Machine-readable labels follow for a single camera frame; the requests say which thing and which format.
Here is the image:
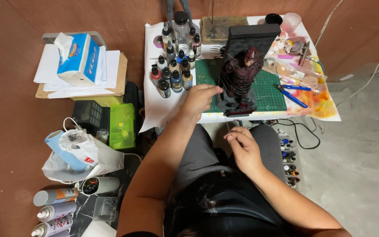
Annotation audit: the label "rack of paint bottles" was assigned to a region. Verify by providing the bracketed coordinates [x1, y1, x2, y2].
[276, 131, 306, 192]

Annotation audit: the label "person's right hand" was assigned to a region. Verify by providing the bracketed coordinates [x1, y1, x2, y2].
[223, 126, 268, 177]

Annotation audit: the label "yellow-green case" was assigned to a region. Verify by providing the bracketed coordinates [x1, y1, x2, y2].
[70, 95, 125, 108]

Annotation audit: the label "person's black shirt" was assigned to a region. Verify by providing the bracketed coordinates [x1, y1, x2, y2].
[163, 168, 297, 237]

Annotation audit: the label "red figure on black base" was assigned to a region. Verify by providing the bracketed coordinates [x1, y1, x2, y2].
[214, 24, 282, 118]

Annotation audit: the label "pale purple spray can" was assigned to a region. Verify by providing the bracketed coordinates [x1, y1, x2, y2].
[37, 201, 77, 223]

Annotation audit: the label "blue white tissue pack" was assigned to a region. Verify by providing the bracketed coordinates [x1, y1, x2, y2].
[54, 32, 100, 87]

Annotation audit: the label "thin metal chain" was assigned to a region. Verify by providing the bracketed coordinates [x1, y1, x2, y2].
[217, 76, 231, 133]

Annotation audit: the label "black grid box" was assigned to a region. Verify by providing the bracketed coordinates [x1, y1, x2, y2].
[72, 100, 111, 136]

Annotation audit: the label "grey spray can orange label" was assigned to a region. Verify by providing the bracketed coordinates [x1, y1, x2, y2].
[33, 188, 79, 207]

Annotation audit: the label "green cutting mat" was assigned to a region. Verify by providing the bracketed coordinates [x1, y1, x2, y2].
[195, 59, 288, 114]

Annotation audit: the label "green plastic box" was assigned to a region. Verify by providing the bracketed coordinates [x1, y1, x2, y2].
[109, 103, 136, 151]

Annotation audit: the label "black bag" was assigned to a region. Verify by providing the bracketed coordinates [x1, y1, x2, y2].
[123, 80, 144, 135]

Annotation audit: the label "brown envelope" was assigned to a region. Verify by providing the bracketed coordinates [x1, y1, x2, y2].
[35, 52, 128, 99]

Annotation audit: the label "blue handled pliers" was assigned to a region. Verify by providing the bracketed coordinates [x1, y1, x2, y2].
[273, 83, 312, 109]

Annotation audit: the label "bundle of metal clip sticks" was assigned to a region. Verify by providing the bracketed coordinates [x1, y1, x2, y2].
[209, 45, 226, 59]

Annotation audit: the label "brown foam block with stick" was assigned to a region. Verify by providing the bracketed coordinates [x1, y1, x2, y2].
[201, 0, 249, 45]

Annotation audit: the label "heap of clear parts bags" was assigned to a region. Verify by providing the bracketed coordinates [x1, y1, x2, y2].
[263, 39, 328, 90]

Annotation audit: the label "metal airbrush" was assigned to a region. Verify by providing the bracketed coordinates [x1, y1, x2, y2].
[297, 41, 322, 68]

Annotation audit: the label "clear plastic cup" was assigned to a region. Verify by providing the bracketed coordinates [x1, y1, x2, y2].
[282, 13, 302, 33]

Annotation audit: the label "paint stained white table paper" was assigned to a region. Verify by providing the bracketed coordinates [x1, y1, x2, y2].
[139, 14, 341, 133]

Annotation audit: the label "stack of white papers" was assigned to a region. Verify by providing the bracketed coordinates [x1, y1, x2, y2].
[33, 44, 121, 99]

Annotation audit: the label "crumpled clear plastic bag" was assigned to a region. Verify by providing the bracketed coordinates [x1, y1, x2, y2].
[59, 125, 88, 152]

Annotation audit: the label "white plastic bag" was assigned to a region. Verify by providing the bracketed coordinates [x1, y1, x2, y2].
[41, 117, 125, 184]

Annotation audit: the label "black cable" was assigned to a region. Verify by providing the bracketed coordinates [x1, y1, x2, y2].
[247, 118, 322, 151]

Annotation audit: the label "group of small paint bottles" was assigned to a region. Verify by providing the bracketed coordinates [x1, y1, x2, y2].
[150, 22, 202, 99]

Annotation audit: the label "person's grey shorts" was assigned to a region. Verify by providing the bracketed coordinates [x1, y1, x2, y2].
[173, 123, 287, 188]

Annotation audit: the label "grey mug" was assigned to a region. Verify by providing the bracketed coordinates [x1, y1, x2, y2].
[82, 176, 120, 197]

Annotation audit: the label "person's left hand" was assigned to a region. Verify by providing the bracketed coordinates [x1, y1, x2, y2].
[181, 84, 223, 124]

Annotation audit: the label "light blue paper roll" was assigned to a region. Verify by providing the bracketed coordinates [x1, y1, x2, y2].
[44, 130, 91, 172]

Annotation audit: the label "grey figure legs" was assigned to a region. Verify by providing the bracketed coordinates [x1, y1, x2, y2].
[166, 0, 194, 30]

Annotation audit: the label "black cup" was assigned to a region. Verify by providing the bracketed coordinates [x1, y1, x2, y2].
[264, 13, 283, 25]

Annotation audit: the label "white cable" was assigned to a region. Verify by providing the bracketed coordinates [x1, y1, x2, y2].
[336, 41, 379, 108]
[315, 0, 345, 47]

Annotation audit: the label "white sheet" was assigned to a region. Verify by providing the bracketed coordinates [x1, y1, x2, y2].
[80, 220, 118, 237]

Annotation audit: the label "white patterned spray can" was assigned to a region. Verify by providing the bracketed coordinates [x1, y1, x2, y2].
[31, 215, 74, 237]

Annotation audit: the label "clear plastic container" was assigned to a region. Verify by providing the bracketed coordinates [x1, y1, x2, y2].
[92, 196, 118, 222]

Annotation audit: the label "large clear bottle black cap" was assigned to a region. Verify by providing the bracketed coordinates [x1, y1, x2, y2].
[173, 11, 191, 55]

